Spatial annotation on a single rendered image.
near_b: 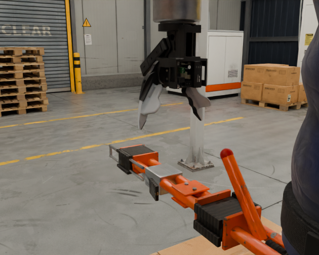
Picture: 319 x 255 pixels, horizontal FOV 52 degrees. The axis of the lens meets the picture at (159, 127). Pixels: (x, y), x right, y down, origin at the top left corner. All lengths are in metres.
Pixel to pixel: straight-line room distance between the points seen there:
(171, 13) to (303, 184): 0.37
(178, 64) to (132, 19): 10.48
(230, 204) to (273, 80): 6.86
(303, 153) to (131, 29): 10.73
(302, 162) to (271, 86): 7.09
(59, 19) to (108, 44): 1.68
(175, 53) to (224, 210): 0.30
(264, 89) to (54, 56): 5.74
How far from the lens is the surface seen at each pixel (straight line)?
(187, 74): 0.61
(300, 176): 0.37
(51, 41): 9.83
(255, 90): 7.68
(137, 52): 11.13
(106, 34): 10.58
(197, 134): 3.70
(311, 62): 0.35
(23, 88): 7.07
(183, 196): 0.66
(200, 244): 1.49
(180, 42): 0.60
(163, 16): 0.61
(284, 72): 7.27
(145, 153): 0.85
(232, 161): 0.56
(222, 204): 0.62
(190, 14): 0.61
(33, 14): 9.75
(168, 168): 0.77
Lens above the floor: 1.38
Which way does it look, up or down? 14 degrees down
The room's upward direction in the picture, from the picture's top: straight up
